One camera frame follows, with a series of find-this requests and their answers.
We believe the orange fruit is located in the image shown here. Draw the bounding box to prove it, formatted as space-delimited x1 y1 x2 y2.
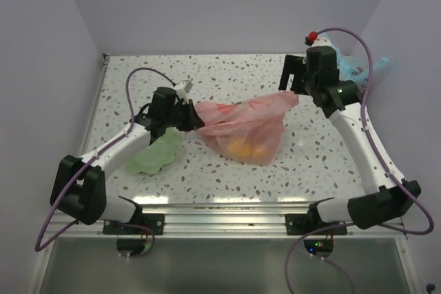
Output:
227 138 269 162

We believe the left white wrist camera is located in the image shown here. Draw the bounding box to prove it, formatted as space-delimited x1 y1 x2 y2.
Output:
174 80 193 99

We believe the green plastic plate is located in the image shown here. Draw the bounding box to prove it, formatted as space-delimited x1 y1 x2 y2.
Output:
125 128 182 175

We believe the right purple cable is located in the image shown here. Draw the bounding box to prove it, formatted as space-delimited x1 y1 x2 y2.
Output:
287 27 435 294

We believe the aluminium mounting rail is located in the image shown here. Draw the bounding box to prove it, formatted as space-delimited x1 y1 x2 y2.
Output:
46 202 404 239

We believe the black base bracket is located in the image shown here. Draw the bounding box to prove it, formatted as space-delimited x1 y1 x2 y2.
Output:
100 196 165 235
285 199 336 235

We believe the pink plastic bag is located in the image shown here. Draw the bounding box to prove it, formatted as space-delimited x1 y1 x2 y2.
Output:
195 91 299 165

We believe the purple cable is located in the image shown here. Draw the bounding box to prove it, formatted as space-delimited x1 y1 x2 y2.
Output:
287 27 435 294
34 67 178 253

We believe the left black base bracket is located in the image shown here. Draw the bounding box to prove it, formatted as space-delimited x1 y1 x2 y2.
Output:
100 196 165 235

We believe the blue knotted plastic bag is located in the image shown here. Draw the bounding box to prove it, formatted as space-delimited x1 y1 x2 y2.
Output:
332 43 369 91

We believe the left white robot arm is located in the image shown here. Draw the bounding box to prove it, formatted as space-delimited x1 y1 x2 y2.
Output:
50 81 204 234

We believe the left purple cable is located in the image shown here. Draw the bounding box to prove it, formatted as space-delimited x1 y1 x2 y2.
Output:
34 67 178 253

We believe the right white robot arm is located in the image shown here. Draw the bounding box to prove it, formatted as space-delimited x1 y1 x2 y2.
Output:
279 46 421 234

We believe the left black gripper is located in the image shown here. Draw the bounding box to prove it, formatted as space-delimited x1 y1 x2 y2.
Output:
164 98 204 131

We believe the right black base bracket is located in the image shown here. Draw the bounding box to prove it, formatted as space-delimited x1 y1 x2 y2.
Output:
285 199 336 235

